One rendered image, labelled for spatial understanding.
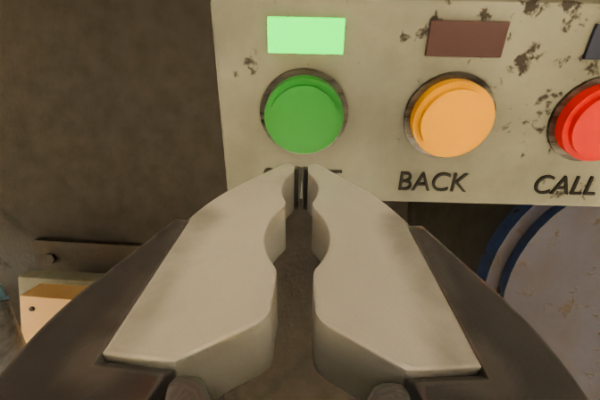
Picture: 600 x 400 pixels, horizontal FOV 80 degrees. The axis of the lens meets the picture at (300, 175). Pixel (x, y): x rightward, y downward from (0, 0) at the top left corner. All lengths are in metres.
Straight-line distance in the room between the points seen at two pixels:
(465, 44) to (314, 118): 0.08
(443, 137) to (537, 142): 0.06
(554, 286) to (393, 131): 0.32
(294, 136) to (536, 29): 0.12
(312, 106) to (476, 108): 0.08
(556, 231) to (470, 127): 0.27
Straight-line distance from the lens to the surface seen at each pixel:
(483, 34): 0.20
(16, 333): 0.69
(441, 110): 0.19
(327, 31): 0.18
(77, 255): 0.98
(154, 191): 0.88
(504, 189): 0.24
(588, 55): 0.22
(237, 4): 0.18
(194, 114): 0.83
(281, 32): 0.18
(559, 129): 0.23
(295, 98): 0.18
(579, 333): 0.52
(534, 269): 0.46
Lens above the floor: 0.79
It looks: 81 degrees down
